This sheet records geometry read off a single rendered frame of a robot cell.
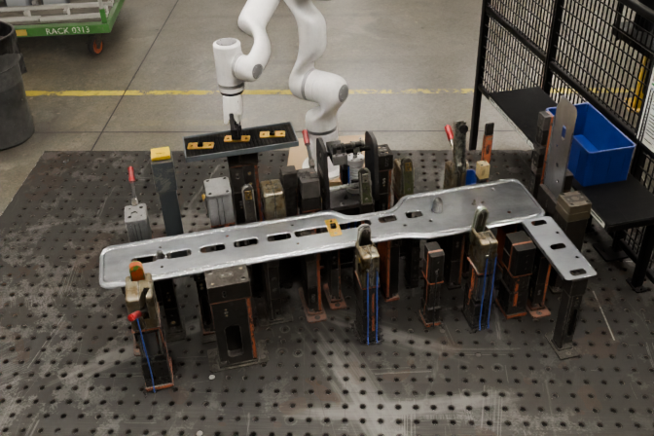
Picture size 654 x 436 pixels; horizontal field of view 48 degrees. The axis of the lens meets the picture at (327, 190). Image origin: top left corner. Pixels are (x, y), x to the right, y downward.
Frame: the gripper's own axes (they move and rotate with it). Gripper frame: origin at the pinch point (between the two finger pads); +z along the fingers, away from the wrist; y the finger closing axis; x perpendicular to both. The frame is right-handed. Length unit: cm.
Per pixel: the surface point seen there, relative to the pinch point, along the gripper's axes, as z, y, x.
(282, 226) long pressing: 18.8, 26.1, 16.6
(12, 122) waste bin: 101, -186, -179
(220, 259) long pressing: 18.8, 42.3, -0.4
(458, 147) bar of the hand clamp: 6, 0, 73
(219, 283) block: 16, 56, 2
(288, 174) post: 9.4, 11.1, 17.6
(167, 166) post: 6.6, 11.0, -21.3
